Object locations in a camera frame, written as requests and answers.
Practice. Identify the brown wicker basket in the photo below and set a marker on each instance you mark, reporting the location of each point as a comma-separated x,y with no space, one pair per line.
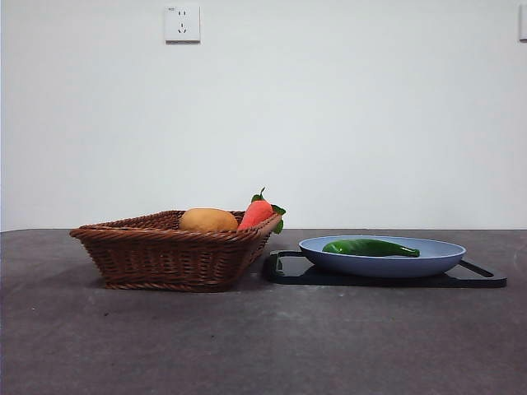
160,259

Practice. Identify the yellow-brown potato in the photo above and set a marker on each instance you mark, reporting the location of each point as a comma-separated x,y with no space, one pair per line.
208,220

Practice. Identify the black rectangular tray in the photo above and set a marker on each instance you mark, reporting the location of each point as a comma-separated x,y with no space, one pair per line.
288,275

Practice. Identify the blue round plate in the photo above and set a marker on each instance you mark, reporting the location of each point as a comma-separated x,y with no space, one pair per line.
383,266

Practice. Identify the orange toy carrot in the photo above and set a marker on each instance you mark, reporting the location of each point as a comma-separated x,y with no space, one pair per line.
256,212

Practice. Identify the white wall socket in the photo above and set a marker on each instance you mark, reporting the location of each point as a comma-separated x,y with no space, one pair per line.
183,24

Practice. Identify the green chili pepper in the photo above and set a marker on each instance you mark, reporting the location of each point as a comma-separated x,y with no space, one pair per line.
366,247

